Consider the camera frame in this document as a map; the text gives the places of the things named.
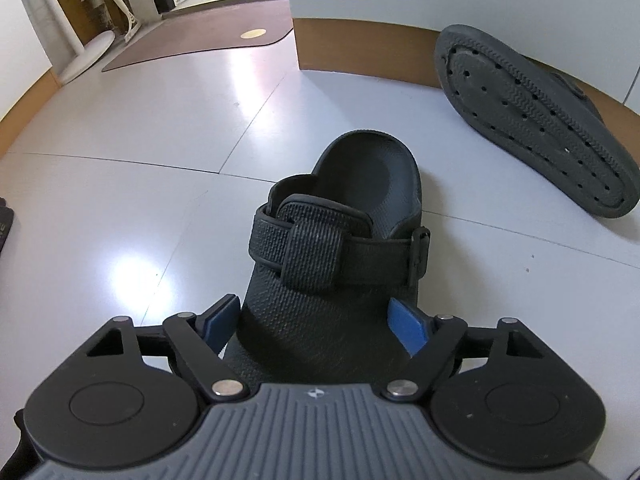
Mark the black slide slipper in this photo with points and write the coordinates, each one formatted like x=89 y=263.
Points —
x=5 y=225

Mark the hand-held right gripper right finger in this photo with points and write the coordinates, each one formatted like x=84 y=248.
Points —
x=407 y=327

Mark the white floor stand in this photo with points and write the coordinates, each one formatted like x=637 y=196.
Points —
x=87 y=55

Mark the brown door mat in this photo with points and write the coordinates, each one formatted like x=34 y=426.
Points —
x=200 y=30

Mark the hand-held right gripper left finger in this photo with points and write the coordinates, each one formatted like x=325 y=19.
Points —
x=220 y=320

